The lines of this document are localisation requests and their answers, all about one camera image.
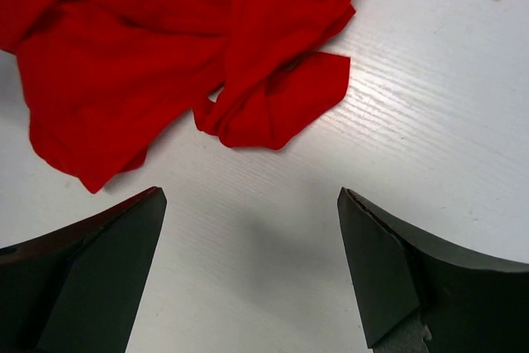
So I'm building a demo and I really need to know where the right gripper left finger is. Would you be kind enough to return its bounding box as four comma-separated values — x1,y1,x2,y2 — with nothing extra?
1,187,167,352

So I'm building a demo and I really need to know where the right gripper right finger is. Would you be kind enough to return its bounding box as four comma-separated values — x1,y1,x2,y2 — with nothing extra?
337,188,528,352

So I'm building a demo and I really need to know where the red t shirt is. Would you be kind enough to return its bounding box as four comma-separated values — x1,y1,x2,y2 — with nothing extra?
1,0,355,193

